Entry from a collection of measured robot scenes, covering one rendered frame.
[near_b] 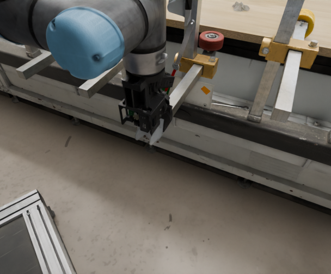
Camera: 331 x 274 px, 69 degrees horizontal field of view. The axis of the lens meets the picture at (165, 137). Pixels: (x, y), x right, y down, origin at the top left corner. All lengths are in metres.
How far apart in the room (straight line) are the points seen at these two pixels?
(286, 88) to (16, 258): 1.14
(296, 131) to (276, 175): 0.59
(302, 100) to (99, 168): 1.18
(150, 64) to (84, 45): 0.16
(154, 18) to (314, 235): 1.38
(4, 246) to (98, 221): 0.42
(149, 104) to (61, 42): 0.22
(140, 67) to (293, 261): 1.24
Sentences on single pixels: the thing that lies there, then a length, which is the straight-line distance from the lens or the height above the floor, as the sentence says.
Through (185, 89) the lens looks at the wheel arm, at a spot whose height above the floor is 0.86.
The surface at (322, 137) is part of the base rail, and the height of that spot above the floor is 0.70.
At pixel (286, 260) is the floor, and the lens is 1.43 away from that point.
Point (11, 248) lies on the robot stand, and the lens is 1.28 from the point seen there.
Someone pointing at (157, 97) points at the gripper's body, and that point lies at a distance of 0.48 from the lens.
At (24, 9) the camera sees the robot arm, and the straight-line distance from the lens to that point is 0.37.
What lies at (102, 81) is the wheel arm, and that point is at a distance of 0.76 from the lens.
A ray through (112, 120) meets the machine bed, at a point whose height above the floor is 0.17.
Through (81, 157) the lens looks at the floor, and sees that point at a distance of 1.70.
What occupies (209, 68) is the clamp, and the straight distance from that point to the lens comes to 0.79.
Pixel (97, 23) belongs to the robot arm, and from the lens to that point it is 0.29.
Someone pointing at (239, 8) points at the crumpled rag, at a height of 0.91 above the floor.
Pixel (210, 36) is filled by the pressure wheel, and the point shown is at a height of 0.91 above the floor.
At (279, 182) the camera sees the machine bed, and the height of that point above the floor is 0.17.
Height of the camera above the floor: 1.25
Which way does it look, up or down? 46 degrees down
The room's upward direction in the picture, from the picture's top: straight up
